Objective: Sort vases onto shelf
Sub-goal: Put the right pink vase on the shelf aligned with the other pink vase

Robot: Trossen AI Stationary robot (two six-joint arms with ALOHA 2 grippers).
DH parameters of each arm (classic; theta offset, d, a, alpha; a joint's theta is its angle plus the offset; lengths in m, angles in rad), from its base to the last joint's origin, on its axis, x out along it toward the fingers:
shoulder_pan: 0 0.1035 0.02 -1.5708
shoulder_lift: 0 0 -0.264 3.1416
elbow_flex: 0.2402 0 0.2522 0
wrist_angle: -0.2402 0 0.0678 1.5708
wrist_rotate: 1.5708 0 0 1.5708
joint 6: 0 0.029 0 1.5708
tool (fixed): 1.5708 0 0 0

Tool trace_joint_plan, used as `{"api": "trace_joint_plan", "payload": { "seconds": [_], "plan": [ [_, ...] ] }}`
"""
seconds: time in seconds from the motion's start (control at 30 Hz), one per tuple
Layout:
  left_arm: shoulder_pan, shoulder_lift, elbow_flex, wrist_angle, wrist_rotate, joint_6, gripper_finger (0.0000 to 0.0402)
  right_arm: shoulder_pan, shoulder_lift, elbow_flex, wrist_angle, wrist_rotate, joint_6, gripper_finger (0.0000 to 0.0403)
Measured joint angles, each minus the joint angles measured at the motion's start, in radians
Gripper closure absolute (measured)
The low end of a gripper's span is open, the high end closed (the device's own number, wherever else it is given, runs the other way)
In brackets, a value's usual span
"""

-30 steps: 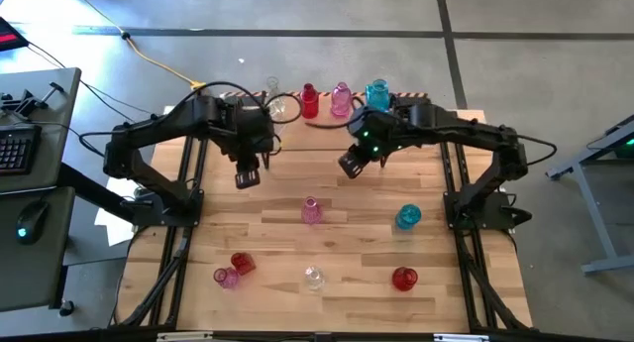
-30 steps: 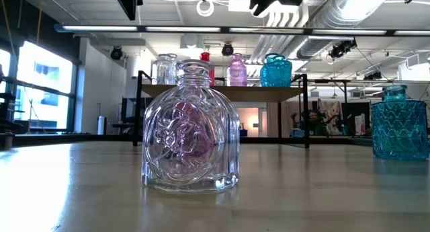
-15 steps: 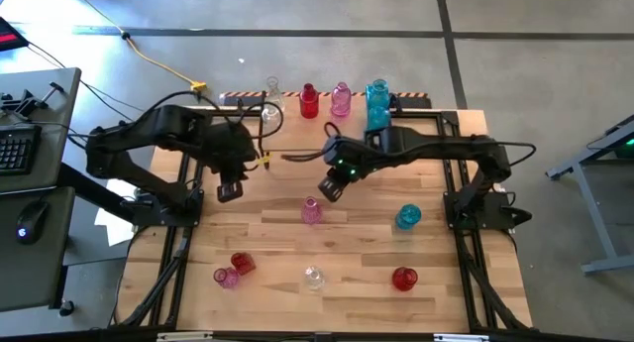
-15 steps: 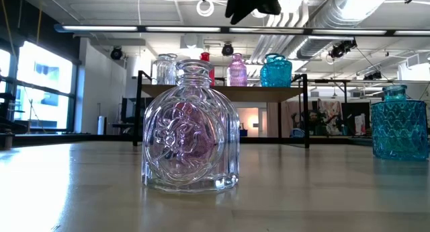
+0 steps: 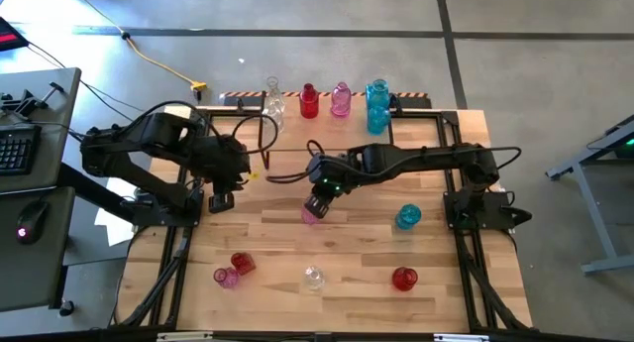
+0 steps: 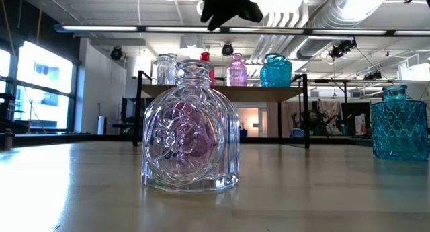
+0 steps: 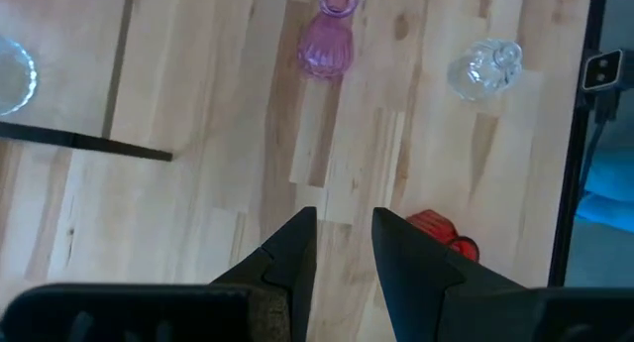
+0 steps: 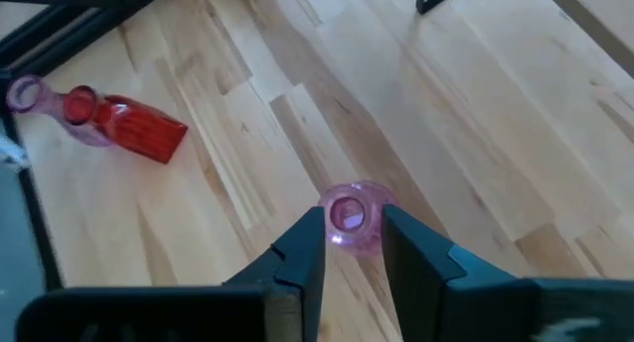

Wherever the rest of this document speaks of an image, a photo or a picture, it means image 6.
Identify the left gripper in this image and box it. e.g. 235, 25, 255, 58
200, 0, 264, 32

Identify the red ribbed glass vase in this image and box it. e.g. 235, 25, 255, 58
200, 51, 216, 87

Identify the pink ribbed glass vase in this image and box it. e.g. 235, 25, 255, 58
226, 52, 249, 87

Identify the small blue glass vase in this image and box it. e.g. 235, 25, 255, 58
268, 54, 294, 88

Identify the clear ribbed glass jar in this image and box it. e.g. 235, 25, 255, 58
151, 53, 178, 86

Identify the wide blue zigzag glass vase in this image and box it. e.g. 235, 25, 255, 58
370, 84, 430, 161

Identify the black round ceiling spotlight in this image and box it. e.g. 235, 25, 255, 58
110, 46, 124, 61
220, 42, 235, 57

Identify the white ceiling conduit bundle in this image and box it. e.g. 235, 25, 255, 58
248, 9, 312, 67

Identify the black track spotlight cluster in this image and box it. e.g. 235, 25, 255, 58
328, 38, 359, 60

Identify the linear ceiling light bar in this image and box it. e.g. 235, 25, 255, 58
53, 22, 430, 38

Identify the clear embossed glass bottle vase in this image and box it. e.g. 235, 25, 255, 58
140, 59, 241, 194

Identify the window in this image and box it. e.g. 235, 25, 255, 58
0, 40, 80, 134

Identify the wooden shelf black metal frame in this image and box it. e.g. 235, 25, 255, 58
132, 69, 310, 149

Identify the silver ventilation duct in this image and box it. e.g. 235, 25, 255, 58
295, 0, 392, 60

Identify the black aluminium cross rail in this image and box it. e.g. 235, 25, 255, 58
0, 132, 374, 149

